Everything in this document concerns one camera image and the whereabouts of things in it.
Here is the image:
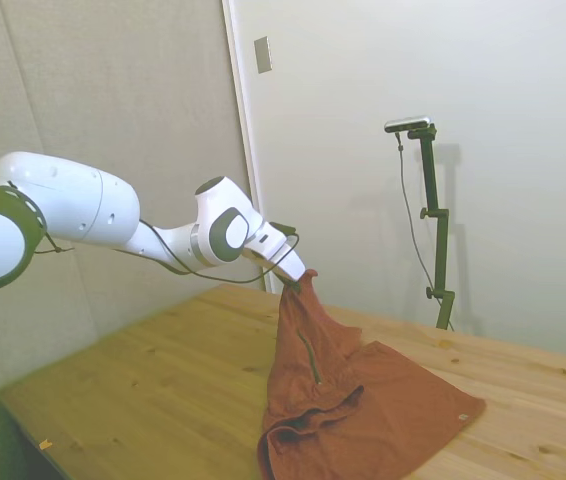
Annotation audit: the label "grey stereo camera bar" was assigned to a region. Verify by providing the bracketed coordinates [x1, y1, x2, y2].
[383, 115, 435, 135]

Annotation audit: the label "black jointed camera stand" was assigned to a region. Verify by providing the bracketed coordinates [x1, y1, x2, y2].
[406, 124, 457, 332]

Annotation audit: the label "white door frame trim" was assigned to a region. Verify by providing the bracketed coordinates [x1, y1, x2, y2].
[221, 0, 270, 292]

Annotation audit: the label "rust red shorts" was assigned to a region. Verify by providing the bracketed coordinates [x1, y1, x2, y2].
[256, 268, 488, 480]

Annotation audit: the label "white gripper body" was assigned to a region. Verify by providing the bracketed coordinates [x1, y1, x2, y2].
[241, 223, 310, 282]

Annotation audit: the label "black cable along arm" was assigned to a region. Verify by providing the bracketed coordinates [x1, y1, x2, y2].
[135, 218, 300, 282]

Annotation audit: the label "grey wall plate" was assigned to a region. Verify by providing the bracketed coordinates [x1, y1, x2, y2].
[253, 35, 274, 76]

